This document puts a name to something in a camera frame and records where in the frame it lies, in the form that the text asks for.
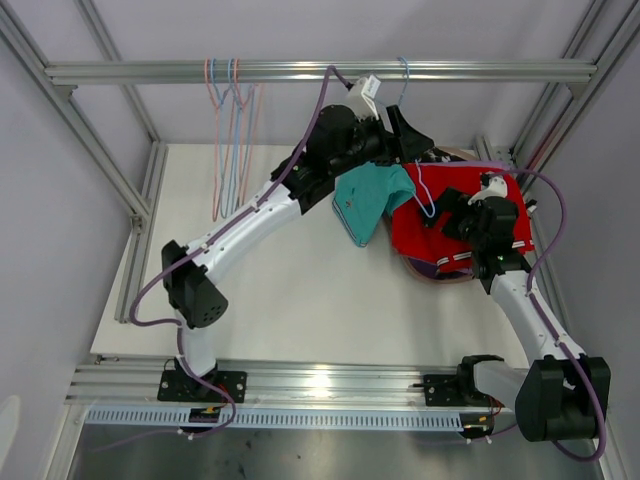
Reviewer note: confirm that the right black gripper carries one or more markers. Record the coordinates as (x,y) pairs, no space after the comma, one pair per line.
(455,203)

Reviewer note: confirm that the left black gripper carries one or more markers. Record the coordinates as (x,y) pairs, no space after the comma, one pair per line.
(402,145)

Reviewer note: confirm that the teal trousers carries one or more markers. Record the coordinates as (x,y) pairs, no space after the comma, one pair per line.
(363,195)

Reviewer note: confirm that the red trousers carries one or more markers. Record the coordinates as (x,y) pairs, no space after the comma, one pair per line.
(522,232)

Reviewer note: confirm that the lilac trousers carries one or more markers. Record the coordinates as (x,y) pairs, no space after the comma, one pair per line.
(495,164)

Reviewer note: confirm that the black white patterned trousers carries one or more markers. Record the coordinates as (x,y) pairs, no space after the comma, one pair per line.
(445,155)

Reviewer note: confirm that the light blue wire hanger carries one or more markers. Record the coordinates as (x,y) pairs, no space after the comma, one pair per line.
(226,142)

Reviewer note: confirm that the salmon pink wire hanger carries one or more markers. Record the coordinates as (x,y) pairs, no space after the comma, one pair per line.
(247,138)

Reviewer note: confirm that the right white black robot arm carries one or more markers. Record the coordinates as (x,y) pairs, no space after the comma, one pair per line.
(564,393)

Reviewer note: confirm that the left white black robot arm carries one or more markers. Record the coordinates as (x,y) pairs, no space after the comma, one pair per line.
(194,270)

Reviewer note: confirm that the translucent brown plastic basin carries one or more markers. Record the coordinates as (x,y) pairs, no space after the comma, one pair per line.
(429,273)

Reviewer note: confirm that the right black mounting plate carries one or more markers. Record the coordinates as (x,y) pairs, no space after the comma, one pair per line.
(445,390)

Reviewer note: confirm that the black mounting plate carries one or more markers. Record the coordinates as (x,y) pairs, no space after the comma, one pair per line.
(445,390)
(176,386)

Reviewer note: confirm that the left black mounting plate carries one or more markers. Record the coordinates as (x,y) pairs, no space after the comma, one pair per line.
(176,386)

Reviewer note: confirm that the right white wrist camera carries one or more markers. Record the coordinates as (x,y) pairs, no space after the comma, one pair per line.
(492,185)

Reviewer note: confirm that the aluminium hanging rail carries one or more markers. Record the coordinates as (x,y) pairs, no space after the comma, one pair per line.
(167,72)

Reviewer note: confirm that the slotted grey cable duct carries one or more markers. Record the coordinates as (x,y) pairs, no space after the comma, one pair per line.
(419,421)

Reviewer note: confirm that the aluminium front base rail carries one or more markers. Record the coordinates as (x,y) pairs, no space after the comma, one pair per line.
(131,380)

